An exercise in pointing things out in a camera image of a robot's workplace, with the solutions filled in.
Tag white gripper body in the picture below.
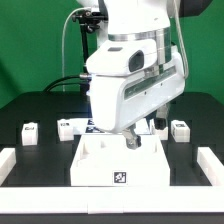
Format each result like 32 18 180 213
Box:
87 40 185 133

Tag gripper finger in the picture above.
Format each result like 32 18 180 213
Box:
155 104 169 130
122 128 141 149

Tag white square tabletop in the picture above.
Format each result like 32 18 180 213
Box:
70 134 170 187

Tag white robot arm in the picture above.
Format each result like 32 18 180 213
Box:
77 0 213 149

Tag white sheet with fiducial tags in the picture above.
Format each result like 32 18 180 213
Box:
69 118 150 134

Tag white U-shaped obstacle fence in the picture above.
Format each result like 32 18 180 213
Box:
0 148 224 214

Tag black camera on stand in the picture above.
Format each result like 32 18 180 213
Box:
72 9 105 94

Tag black cable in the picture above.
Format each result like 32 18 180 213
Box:
44 75 88 93

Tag white cable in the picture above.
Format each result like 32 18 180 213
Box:
61 8 84 93

